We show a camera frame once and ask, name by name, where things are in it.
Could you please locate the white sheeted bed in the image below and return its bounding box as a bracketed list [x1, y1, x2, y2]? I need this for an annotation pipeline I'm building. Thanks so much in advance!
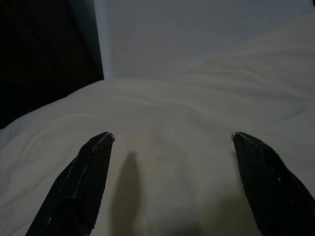
[0, 12, 315, 236]

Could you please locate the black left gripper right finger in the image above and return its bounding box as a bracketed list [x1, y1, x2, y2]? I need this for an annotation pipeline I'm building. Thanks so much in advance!
[231, 132, 315, 236]

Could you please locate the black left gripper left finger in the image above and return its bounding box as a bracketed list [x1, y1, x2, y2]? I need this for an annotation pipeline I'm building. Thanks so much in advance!
[26, 131, 116, 236]

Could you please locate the dark teal headboard panel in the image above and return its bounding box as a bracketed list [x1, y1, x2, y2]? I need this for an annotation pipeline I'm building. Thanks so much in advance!
[0, 0, 104, 129]

